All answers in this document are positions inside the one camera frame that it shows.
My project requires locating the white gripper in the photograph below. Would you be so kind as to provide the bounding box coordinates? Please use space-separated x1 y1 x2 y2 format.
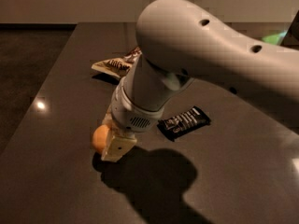
101 78 164 162

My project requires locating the black snack bar wrapper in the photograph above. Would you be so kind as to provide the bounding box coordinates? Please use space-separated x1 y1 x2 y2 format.
157 106 211 142

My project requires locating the orange fruit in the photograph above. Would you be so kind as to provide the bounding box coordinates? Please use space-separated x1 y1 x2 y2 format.
92 125 110 154

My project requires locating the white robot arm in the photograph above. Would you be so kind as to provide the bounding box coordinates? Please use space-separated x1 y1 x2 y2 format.
102 0 299 162

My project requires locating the brown chip bag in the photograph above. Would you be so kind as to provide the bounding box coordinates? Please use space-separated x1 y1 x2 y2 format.
92 47 142 79

